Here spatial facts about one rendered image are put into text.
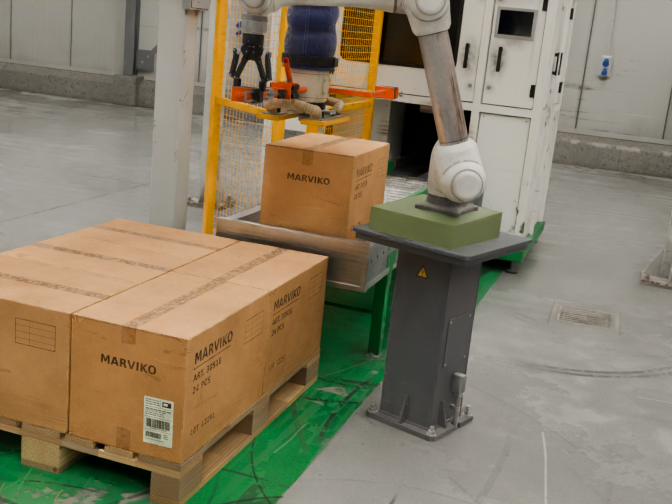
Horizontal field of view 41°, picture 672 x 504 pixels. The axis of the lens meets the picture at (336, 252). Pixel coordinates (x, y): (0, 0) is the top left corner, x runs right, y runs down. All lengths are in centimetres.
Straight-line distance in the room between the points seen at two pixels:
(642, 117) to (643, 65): 66
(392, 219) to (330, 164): 61
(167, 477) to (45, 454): 44
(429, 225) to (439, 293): 28
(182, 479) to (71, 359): 50
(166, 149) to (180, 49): 52
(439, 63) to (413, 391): 124
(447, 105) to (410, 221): 44
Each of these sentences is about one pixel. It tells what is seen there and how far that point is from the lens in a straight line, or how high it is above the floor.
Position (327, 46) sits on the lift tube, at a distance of 369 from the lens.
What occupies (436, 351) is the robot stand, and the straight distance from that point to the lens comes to 338.
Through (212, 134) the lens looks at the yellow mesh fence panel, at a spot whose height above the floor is 79.
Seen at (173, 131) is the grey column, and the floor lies 85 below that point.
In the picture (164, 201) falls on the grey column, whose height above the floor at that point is 47.
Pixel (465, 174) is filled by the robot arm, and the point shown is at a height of 102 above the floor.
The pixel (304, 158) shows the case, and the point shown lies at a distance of 382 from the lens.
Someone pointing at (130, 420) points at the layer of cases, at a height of 25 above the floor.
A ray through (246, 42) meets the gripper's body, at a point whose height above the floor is 138.
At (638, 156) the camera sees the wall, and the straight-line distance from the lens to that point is 1231.
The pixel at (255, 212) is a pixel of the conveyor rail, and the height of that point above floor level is 59.
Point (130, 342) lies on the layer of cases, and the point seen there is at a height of 50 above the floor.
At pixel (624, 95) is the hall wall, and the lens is 1240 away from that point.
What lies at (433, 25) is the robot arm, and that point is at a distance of 302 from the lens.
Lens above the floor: 146
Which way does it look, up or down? 14 degrees down
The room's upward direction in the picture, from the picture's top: 6 degrees clockwise
